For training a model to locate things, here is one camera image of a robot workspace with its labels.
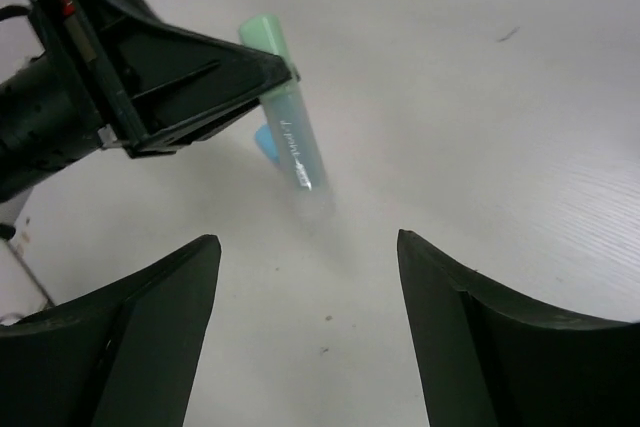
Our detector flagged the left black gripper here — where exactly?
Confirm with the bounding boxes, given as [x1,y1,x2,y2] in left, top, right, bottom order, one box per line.
[1,0,294,201]

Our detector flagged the blue highlighter pen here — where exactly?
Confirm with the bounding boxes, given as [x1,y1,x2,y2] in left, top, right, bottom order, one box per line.
[254,124,280,167]

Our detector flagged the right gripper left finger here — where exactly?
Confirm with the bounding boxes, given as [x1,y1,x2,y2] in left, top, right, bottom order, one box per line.
[1,235,221,426]

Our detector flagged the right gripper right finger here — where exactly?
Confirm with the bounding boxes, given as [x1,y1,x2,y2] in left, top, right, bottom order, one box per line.
[397,230,639,426]

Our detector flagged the green highlighter pen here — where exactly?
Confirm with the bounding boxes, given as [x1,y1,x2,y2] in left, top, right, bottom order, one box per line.
[238,14,328,192]

